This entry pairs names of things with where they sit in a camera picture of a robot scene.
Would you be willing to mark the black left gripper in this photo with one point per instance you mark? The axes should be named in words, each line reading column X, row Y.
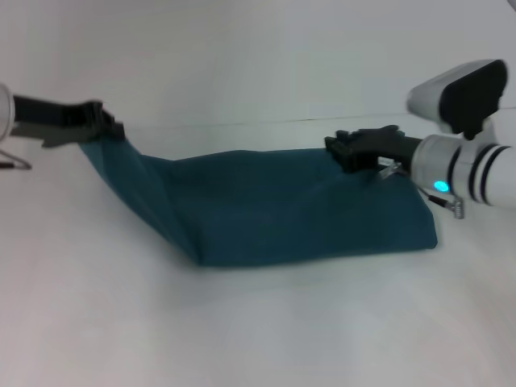
column 44, row 117

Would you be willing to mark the blue t-shirt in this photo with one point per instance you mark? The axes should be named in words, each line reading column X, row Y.
column 282, row 209

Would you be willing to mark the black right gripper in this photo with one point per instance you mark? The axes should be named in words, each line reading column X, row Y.
column 391, row 143

